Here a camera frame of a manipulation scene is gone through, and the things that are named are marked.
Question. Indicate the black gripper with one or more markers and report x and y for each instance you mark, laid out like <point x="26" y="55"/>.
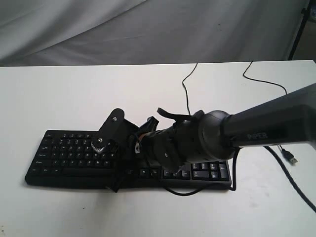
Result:
<point x="119" y="139"/>

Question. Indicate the black acer keyboard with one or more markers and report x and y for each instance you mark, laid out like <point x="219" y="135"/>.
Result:
<point x="66" y="159"/>

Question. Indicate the grey backdrop cloth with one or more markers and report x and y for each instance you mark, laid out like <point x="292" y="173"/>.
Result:
<point x="123" y="32"/>

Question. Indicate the black tripod stand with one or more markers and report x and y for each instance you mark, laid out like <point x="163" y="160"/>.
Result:
<point x="305" y="16"/>

